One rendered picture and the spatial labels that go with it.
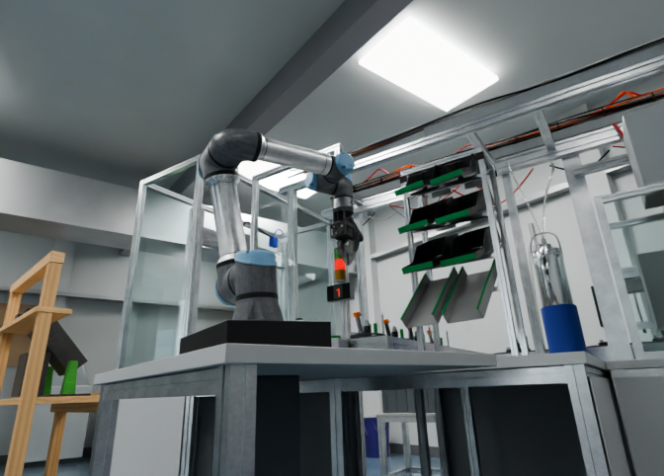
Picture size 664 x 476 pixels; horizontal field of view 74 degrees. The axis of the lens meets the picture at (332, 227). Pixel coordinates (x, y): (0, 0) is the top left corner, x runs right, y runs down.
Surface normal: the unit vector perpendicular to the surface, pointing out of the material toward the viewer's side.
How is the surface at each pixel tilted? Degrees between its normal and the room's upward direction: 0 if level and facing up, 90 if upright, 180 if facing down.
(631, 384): 90
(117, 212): 90
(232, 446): 90
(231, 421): 90
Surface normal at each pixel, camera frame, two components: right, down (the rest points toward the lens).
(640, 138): -0.55, -0.28
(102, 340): 0.61, -0.30
